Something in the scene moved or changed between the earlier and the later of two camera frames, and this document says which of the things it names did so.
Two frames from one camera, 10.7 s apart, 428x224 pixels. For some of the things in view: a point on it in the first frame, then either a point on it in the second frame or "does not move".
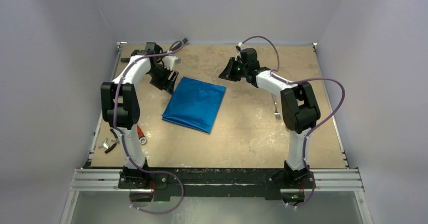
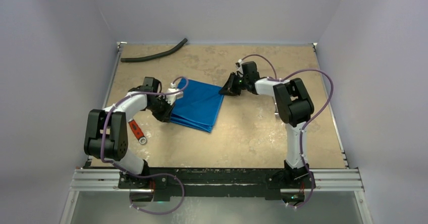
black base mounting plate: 288,184 does not move
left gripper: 163,85 -> 165,116
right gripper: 234,70 -> 233,87
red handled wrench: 142,138 does not move
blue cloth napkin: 195,104 does not move
